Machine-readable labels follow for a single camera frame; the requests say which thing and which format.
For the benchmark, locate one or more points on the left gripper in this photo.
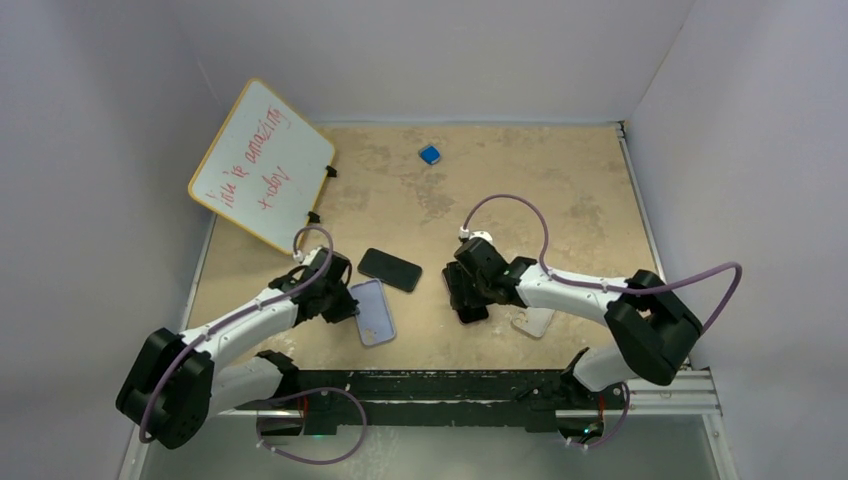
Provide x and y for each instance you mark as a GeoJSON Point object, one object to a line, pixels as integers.
{"type": "Point", "coordinates": [346, 309]}

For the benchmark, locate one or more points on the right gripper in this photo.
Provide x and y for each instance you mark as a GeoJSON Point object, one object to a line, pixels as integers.
{"type": "Point", "coordinates": [459, 276]}

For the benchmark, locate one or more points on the lavender phone case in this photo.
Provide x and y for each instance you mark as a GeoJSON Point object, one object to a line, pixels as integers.
{"type": "Point", "coordinates": [374, 320]}

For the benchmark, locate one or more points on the white phone case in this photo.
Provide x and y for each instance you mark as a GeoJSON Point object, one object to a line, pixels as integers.
{"type": "Point", "coordinates": [532, 322]}

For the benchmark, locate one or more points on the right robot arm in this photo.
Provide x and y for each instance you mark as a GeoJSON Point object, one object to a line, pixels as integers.
{"type": "Point", "coordinates": [653, 331]}

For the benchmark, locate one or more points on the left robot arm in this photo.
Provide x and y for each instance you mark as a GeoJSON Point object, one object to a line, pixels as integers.
{"type": "Point", "coordinates": [179, 380]}

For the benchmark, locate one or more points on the blue eraser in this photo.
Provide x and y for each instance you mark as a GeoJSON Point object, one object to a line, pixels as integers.
{"type": "Point", "coordinates": [430, 154]}

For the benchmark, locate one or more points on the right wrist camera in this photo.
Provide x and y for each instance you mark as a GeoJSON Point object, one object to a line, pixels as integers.
{"type": "Point", "coordinates": [465, 234]}

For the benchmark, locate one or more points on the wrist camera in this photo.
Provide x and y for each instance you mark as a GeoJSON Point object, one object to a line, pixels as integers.
{"type": "Point", "coordinates": [465, 234]}
{"type": "Point", "coordinates": [305, 257]}

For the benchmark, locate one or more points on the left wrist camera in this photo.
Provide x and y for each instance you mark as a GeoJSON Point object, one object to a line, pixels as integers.
{"type": "Point", "coordinates": [305, 257]}

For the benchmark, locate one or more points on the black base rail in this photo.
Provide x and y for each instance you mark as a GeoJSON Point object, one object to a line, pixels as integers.
{"type": "Point", "coordinates": [537, 401]}

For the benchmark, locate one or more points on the whiteboard with yellow frame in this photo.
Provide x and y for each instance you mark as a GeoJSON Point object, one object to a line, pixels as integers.
{"type": "Point", "coordinates": [265, 168]}

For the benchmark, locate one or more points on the aluminium frame rail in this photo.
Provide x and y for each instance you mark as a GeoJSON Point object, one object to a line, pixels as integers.
{"type": "Point", "coordinates": [690, 393]}

